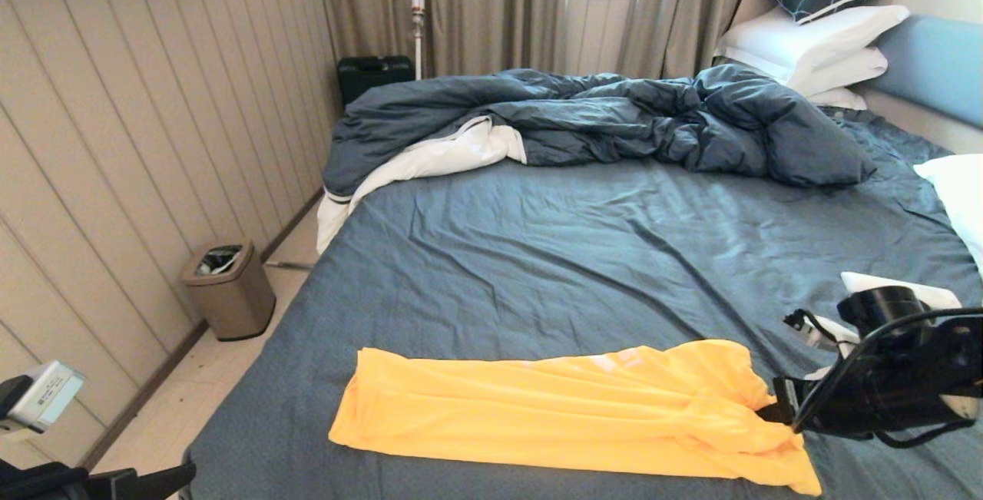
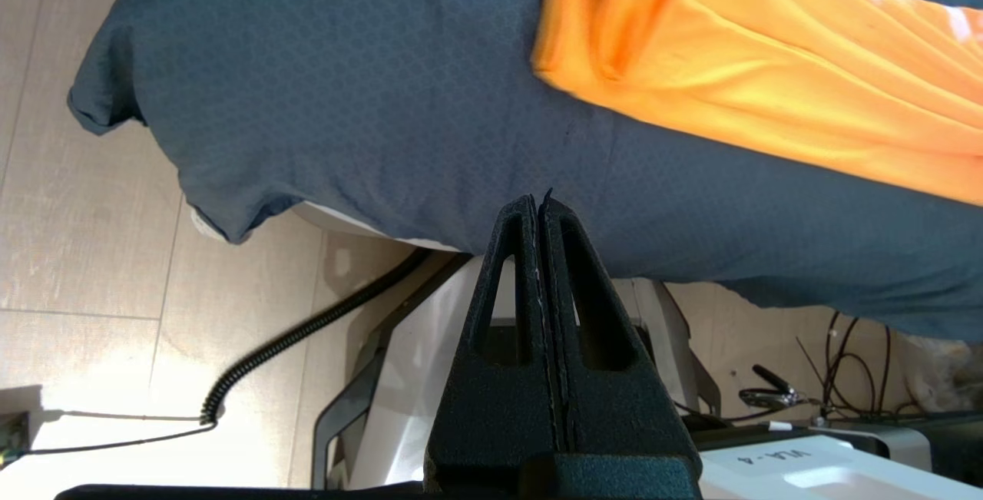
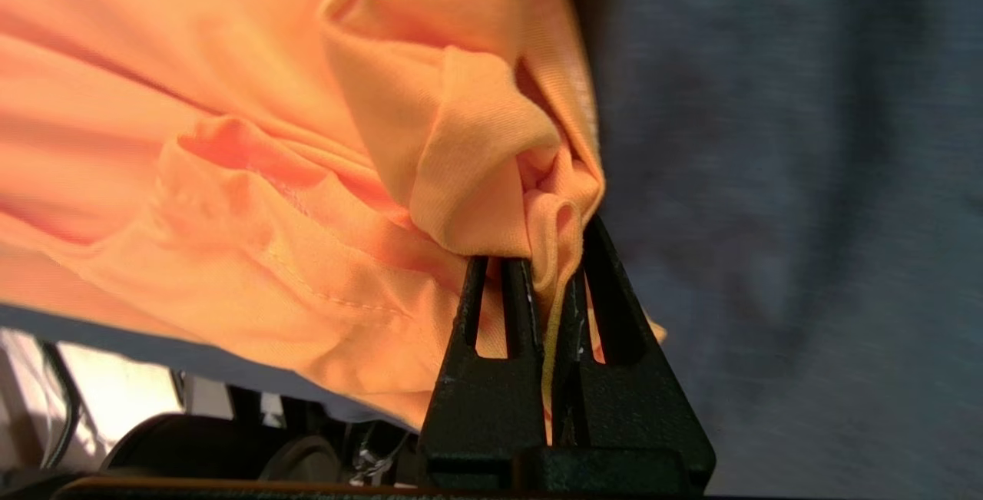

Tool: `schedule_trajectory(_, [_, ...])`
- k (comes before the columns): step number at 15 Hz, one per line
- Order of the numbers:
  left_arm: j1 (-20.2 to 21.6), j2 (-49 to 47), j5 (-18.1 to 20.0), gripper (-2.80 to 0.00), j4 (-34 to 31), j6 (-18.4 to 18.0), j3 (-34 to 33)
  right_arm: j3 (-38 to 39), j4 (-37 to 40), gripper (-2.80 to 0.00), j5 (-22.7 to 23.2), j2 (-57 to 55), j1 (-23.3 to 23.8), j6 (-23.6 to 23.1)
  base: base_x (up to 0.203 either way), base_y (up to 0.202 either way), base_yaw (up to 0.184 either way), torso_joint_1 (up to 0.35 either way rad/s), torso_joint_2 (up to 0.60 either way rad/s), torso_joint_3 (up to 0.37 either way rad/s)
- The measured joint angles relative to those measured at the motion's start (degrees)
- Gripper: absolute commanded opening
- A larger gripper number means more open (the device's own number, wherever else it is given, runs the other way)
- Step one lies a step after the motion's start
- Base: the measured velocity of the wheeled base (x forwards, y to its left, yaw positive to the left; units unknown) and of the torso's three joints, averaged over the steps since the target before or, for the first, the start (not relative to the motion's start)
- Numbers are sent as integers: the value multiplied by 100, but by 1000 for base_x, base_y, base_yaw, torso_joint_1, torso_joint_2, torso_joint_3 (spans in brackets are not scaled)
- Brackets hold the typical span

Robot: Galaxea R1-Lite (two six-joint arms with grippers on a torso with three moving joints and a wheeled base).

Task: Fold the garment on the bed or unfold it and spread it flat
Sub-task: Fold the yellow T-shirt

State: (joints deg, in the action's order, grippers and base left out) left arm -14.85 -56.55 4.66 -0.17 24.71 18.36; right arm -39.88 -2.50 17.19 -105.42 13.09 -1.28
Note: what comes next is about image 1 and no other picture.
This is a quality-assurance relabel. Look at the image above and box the wide beige curtain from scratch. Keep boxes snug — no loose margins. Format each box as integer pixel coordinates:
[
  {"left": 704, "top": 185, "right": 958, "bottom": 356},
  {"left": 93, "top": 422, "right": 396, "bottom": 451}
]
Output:
[{"left": 313, "top": 0, "right": 569, "bottom": 78}]

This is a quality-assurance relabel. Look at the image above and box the black suitcase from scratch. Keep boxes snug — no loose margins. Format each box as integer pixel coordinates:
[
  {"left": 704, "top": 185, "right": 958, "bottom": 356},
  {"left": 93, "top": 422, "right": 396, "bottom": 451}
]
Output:
[{"left": 336, "top": 56, "right": 415, "bottom": 108}]

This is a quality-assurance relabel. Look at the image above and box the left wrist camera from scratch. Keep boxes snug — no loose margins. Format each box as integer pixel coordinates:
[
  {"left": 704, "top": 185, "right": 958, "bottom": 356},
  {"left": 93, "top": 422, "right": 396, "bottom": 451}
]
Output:
[{"left": 0, "top": 360, "right": 86, "bottom": 435}]

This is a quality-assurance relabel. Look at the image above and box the medium white pillow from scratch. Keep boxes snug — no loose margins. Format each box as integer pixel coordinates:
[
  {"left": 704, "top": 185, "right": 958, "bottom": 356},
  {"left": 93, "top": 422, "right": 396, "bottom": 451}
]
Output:
[{"left": 785, "top": 47, "right": 889, "bottom": 98}]

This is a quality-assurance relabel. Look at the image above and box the crumpled dark blue duvet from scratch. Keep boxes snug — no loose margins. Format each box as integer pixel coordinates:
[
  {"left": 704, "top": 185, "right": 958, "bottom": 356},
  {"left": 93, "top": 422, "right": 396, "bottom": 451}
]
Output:
[{"left": 322, "top": 65, "right": 876, "bottom": 200}]

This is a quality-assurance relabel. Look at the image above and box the dark blue bed sheet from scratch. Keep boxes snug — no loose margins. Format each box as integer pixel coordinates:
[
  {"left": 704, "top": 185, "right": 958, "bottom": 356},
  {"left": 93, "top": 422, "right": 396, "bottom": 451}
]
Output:
[{"left": 178, "top": 104, "right": 983, "bottom": 500}]

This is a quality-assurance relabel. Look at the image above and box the white duvet lining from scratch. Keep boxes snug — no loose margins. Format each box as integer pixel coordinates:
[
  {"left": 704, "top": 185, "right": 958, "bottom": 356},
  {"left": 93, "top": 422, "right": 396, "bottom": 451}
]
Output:
[{"left": 316, "top": 116, "right": 528, "bottom": 254}]

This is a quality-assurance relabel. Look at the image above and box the small white pillow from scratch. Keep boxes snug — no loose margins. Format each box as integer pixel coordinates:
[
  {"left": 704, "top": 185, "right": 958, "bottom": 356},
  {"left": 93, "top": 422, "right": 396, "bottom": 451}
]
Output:
[{"left": 805, "top": 87, "right": 869, "bottom": 111}]

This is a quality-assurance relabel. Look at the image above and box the dark trash bag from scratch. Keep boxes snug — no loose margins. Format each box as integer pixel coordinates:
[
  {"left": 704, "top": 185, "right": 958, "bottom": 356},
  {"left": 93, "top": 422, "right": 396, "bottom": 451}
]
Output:
[{"left": 198, "top": 247, "right": 243, "bottom": 277}]

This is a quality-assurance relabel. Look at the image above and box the yellow t-shirt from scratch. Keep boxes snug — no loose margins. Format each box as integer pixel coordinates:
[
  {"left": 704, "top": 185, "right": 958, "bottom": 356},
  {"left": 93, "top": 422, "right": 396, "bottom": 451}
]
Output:
[{"left": 329, "top": 339, "right": 822, "bottom": 496}]

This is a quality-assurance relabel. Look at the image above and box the blue headboard pad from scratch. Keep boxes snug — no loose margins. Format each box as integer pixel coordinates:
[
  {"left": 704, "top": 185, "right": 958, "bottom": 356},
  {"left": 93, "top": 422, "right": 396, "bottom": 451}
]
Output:
[{"left": 869, "top": 15, "right": 983, "bottom": 131}]

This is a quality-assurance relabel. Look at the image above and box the beige bed headboard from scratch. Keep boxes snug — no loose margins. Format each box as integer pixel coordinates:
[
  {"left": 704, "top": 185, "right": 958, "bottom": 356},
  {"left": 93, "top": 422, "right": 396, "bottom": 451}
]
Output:
[{"left": 728, "top": 0, "right": 983, "bottom": 155}]

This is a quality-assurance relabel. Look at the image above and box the white remote control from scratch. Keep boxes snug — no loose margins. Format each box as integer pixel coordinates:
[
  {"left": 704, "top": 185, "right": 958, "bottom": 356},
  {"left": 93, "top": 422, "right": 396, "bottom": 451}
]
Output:
[{"left": 840, "top": 272, "right": 964, "bottom": 313}]

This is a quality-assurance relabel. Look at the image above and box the beige trash bin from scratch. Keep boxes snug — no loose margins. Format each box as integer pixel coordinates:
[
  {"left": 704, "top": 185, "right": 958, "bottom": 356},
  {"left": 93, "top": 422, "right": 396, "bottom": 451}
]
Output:
[{"left": 180, "top": 240, "right": 276, "bottom": 342}]

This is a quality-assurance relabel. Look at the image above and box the white stick vacuum cleaner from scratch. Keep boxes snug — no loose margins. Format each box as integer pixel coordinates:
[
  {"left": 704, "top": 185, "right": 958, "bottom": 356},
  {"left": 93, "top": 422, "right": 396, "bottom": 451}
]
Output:
[{"left": 409, "top": 0, "right": 426, "bottom": 81}]

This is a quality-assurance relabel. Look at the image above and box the narrow beige curtain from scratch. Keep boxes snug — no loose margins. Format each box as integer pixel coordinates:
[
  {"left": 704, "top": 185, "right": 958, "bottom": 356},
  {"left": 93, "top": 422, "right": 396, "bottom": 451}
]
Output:
[{"left": 616, "top": 0, "right": 811, "bottom": 81}]

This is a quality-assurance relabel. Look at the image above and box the large white pillow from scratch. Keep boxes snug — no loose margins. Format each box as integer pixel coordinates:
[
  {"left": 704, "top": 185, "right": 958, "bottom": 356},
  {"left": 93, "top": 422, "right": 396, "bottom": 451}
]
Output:
[{"left": 714, "top": 4, "right": 911, "bottom": 88}]

